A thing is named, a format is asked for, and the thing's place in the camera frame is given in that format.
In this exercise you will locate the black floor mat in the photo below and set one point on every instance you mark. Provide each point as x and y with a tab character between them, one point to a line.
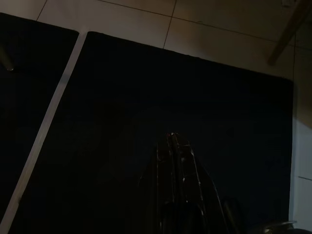
146	97
29	97

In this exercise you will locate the wooden table leg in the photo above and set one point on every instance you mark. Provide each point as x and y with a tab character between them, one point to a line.
287	31

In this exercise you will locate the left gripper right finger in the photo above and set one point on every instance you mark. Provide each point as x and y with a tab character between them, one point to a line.
195	195

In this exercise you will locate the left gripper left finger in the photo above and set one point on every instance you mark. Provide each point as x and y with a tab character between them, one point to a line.
168	182

